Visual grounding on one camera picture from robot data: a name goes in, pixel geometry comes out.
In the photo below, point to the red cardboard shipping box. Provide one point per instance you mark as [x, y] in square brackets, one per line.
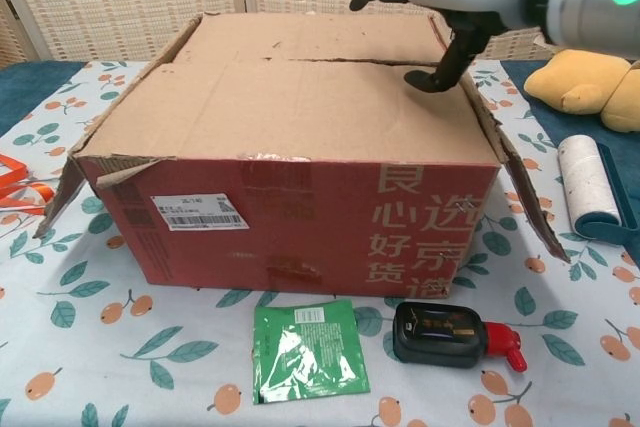
[300, 112]

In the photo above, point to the black ink bottle red cap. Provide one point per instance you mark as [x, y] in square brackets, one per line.
[430, 342]

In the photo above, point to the yellow plush toy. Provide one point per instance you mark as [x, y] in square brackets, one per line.
[575, 87]

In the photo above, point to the floral print tablecloth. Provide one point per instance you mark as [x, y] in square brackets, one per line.
[75, 347]

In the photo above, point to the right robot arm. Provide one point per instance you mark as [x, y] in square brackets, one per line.
[590, 7]

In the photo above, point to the green foil sachet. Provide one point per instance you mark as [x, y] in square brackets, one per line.
[310, 352]

